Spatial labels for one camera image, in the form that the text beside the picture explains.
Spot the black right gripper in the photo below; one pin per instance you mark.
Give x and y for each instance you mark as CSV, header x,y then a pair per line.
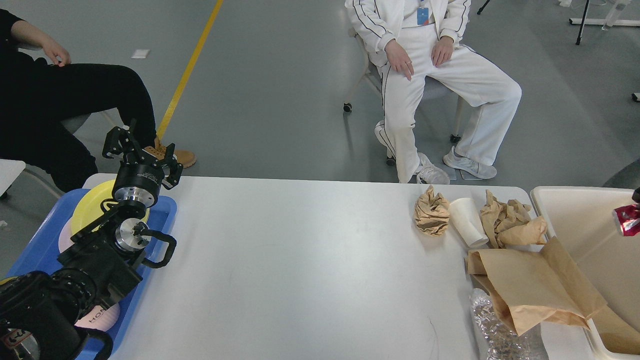
x,y
636,195

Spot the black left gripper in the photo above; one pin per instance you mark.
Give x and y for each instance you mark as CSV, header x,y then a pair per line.
x,y
136,179

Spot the crushed red soda can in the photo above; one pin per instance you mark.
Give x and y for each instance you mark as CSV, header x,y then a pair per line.
x,y
627,219

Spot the yellow plate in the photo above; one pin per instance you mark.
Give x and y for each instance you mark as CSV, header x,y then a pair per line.
x,y
89,207

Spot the pink ribbed mug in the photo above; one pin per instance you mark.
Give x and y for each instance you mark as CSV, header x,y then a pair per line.
x,y
99,318

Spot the brown paper bag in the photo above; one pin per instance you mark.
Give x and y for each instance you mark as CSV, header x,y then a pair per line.
x,y
616,334

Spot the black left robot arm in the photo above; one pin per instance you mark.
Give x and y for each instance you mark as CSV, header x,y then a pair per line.
x,y
39,312

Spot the cream plastic bin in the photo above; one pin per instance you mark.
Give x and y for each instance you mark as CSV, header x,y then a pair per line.
x,y
581,218

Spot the pink plate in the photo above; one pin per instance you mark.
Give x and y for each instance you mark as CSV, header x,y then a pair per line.
x,y
64,239

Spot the person in black trousers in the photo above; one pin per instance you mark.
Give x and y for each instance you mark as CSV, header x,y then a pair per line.
x,y
40,87

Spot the crumpled brown paper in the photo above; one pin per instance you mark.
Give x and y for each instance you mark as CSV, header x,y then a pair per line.
x,y
510,224

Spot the white side table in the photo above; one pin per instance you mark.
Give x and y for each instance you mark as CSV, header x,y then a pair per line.
x,y
9,171

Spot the brown paper sheet right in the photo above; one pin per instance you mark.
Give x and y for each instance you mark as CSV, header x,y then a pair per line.
x,y
531,287

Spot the blue plastic tray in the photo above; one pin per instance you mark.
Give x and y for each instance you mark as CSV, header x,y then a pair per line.
x,y
42,251

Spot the upright white paper cup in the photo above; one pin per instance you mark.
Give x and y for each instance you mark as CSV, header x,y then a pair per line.
x,y
466,220

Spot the white stand base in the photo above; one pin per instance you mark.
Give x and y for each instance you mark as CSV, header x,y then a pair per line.
x,y
614,16

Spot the crumpled clear plastic wrap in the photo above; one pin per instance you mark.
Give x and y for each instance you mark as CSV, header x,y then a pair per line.
x,y
495,340

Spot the crumpled brown paper ball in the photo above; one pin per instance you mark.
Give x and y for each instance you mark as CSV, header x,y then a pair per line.
x,y
432,213

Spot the white office chair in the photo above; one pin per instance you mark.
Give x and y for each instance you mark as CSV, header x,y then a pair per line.
x,y
433,88

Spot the person in white tracksuit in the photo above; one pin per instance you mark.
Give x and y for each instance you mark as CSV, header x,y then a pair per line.
x,y
410,41

